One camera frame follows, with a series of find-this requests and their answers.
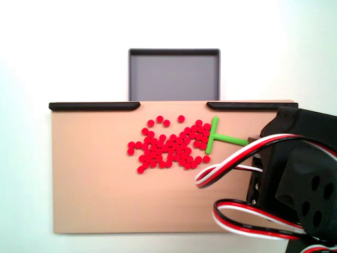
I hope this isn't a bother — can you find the green T-shaped pusher tool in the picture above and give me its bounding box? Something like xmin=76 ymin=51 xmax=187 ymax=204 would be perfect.
xmin=205 ymin=116 xmax=262 ymax=155

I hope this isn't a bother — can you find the grey tray container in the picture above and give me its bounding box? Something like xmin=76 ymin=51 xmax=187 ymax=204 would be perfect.
xmin=128 ymin=48 xmax=221 ymax=102

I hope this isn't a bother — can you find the beige wooden board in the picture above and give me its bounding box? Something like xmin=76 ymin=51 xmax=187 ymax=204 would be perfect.
xmin=50 ymin=99 xmax=299 ymax=235

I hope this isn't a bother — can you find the red white black servo cable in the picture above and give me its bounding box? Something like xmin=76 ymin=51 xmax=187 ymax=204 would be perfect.
xmin=212 ymin=199 xmax=337 ymax=253
xmin=194 ymin=133 xmax=337 ymax=188

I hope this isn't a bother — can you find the black edge rail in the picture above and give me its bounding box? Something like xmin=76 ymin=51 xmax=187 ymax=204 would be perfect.
xmin=48 ymin=102 xmax=141 ymax=112
xmin=206 ymin=101 xmax=300 ymax=111

